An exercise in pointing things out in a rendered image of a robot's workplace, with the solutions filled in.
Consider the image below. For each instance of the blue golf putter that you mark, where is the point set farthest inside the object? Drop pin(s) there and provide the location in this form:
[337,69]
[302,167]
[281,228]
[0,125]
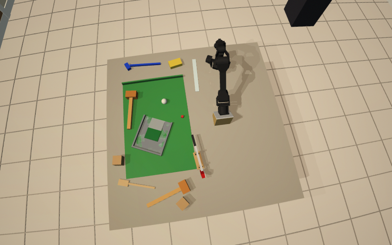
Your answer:
[136,65]

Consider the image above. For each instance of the red putter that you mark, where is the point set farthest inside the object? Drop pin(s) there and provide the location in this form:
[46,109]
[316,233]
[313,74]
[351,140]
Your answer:
[202,170]

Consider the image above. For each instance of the tan wooden bar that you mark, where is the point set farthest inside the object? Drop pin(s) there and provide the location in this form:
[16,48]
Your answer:
[126,183]

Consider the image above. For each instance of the green mat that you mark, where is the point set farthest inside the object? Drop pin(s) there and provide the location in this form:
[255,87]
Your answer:
[178,151]

